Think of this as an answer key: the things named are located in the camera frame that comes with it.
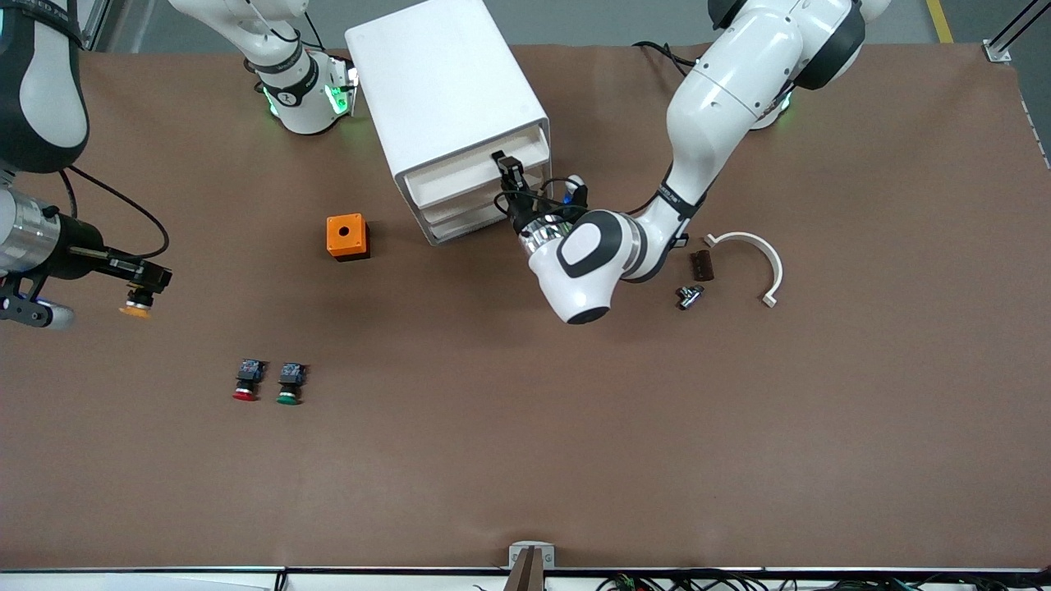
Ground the black cable bundle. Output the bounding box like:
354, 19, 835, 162
599, 570, 1051, 591

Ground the green push button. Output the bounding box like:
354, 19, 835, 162
276, 362, 308, 405

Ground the orange button enclosure box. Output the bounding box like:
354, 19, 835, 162
326, 213, 371, 263

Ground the aluminium frame profile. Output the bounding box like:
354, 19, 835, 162
984, 0, 1051, 63
76, 0, 112, 52

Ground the red push button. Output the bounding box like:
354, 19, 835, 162
232, 359, 267, 402

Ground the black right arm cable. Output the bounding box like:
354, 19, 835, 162
41, 164, 171, 260

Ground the black base cable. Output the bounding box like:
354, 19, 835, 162
632, 39, 699, 79

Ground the yellow push button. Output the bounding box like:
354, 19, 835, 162
118, 283, 155, 319

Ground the white curved plastic bracket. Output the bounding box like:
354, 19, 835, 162
704, 231, 784, 309

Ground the brown camera pole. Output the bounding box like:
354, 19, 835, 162
503, 548, 544, 591

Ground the grey mount bracket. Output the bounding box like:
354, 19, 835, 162
509, 542, 556, 569

